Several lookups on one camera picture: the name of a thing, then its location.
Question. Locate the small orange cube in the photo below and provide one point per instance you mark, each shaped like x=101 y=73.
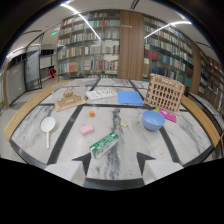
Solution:
x=91 y=113

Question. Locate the blue flat folder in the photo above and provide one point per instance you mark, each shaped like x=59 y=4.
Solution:
x=130 y=98

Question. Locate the large wooden building model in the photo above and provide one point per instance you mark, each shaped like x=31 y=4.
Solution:
x=164 y=92

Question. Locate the red step stool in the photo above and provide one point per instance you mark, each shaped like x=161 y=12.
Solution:
x=51 y=73

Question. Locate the magenta flat card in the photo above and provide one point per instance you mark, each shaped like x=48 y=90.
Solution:
x=167 y=115

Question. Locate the wooden wall panel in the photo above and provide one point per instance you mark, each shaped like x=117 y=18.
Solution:
x=131 y=45

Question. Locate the wooden bench edge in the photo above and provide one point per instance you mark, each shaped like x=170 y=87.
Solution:
x=27 y=111
x=202 y=120

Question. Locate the tall bookshelf with glass front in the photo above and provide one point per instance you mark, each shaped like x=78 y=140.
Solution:
x=88 y=45

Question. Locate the wide wooden bookshelf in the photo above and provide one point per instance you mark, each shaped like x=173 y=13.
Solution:
x=170 y=51

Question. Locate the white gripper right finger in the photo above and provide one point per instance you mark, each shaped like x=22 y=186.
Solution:
x=156 y=169

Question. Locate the green toothpaste box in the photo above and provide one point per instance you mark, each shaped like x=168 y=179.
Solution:
x=104 y=144

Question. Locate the small yellow piece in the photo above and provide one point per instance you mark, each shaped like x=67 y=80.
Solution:
x=123 y=124

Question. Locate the small wooden castle model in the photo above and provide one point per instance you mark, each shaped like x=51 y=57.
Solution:
x=69 y=99

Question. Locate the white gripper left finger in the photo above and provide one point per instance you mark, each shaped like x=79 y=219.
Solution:
x=68 y=170

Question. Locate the pink rectangular block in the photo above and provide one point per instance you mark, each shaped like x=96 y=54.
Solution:
x=86 y=129

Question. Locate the white round hand mirror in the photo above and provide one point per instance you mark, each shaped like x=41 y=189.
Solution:
x=48 y=126

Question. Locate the blue plastic bowl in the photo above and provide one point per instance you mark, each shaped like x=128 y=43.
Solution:
x=153 y=120

